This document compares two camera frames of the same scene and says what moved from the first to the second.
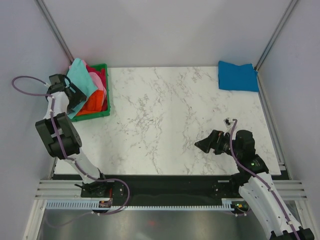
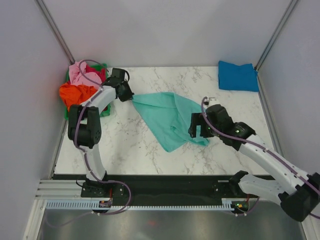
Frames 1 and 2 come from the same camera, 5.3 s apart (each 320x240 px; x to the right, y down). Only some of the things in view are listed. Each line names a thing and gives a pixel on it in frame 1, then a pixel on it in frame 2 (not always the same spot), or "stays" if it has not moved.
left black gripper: x=78 y=96 to x=129 y=96
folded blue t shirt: x=232 y=77 stays
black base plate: x=165 y=190 stays
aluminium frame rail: x=72 y=188 stays
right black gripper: x=213 y=142 to x=198 y=119
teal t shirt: x=79 y=74 to x=168 y=117
